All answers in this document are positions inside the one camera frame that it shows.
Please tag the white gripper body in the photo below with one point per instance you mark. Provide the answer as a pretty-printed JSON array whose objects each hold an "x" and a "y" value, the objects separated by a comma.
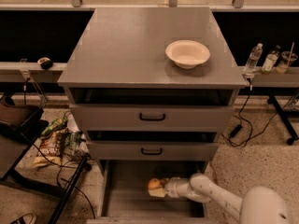
[{"x": 172, "y": 187}]

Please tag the orange fruit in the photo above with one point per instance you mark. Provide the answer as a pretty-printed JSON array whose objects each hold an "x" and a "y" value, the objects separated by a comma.
[{"x": 154, "y": 183}]

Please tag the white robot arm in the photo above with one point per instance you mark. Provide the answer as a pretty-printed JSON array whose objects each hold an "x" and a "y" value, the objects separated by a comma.
[{"x": 260, "y": 205}]

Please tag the grey bottom drawer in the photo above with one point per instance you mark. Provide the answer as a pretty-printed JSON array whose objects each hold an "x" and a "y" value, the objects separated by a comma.
[{"x": 125, "y": 198}]

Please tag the grey drawer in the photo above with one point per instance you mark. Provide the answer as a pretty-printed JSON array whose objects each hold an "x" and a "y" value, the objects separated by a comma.
[
  {"x": 170, "y": 118},
  {"x": 125, "y": 198},
  {"x": 152, "y": 151}
]

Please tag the grey drawer cabinet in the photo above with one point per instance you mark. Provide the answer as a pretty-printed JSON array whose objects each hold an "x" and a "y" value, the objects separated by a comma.
[{"x": 120, "y": 60}]

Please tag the grey middle drawer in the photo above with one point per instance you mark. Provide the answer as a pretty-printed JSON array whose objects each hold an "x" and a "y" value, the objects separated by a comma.
[{"x": 152, "y": 151}]

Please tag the grey top drawer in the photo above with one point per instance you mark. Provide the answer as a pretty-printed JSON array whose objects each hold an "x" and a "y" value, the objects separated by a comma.
[{"x": 170, "y": 118}]

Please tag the brown snack bag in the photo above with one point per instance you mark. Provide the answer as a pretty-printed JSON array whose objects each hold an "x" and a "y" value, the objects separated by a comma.
[{"x": 50, "y": 150}]

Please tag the green snack bag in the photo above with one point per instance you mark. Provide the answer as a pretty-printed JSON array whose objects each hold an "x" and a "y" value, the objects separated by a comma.
[{"x": 57, "y": 125}]

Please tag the white bowl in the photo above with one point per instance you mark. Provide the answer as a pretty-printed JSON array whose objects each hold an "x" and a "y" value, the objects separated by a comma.
[{"x": 187, "y": 54}]

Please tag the shoe with white stripes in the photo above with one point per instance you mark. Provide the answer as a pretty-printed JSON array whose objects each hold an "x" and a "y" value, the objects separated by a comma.
[{"x": 25, "y": 219}]

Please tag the black table leg with caster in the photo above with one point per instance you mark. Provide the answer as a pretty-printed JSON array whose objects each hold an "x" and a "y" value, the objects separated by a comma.
[{"x": 284, "y": 116}]

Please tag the clear water bottle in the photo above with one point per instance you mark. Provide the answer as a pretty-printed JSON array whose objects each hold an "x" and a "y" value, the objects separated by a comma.
[{"x": 253, "y": 58}]

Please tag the dark drink bottle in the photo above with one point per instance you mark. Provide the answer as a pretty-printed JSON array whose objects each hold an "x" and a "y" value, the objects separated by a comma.
[{"x": 271, "y": 59}]

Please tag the small black yellow device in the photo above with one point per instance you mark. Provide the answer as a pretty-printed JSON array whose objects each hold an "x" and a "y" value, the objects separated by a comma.
[{"x": 45, "y": 63}]

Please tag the plastic cup with straw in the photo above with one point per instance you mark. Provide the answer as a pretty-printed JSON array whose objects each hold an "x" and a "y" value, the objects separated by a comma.
[{"x": 288, "y": 57}]

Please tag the black cart frame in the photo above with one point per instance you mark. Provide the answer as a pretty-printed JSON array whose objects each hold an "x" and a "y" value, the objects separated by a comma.
[{"x": 21, "y": 125}]

